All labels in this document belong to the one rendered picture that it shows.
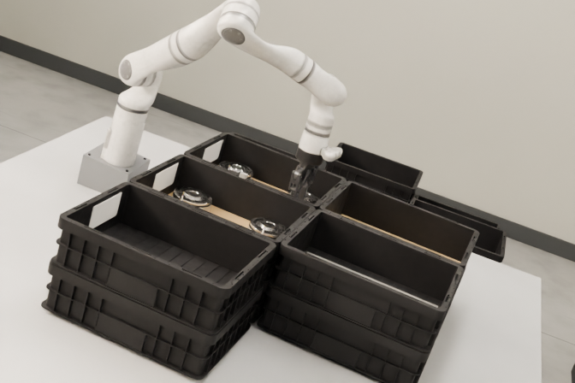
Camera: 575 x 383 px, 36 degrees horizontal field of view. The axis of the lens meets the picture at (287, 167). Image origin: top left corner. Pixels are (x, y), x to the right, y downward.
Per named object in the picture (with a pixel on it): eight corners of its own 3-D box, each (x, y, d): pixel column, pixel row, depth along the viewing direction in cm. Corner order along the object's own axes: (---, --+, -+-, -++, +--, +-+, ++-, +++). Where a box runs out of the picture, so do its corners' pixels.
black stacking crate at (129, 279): (45, 266, 189) (56, 218, 185) (116, 225, 216) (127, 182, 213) (211, 341, 180) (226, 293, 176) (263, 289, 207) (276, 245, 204)
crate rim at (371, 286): (275, 253, 204) (279, 244, 203) (315, 215, 232) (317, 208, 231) (441, 322, 195) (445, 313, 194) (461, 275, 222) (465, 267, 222)
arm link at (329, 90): (338, 114, 232) (299, 85, 225) (327, 103, 239) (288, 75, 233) (354, 93, 231) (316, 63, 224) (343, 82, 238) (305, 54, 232)
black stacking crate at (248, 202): (116, 224, 217) (127, 182, 213) (171, 192, 244) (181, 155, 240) (263, 288, 208) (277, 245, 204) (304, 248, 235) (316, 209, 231)
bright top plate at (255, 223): (244, 226, 225) (245, 225, 225) (257, 215, 234) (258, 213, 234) (281, 242, 223) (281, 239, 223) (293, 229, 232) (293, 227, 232)
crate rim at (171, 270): (53, 226, 186) (56, 215, 185) (124, 189, 213) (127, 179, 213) (224, 301, 177) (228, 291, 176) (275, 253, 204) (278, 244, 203)
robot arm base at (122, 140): (97, 159, 256) (112, 105, 250) (109, 149, 265) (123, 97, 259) (127, 170, 256) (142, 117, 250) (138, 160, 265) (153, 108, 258)
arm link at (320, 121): (299, 122, 241) (309, 134, 234) (315, 68, 236) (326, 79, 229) (323, 126, 244) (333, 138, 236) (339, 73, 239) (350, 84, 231)
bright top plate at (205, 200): (166, 193, 231) (166, 191, 231) (187, 185, 240) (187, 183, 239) (198, 209, 227) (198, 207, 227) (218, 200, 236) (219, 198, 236)
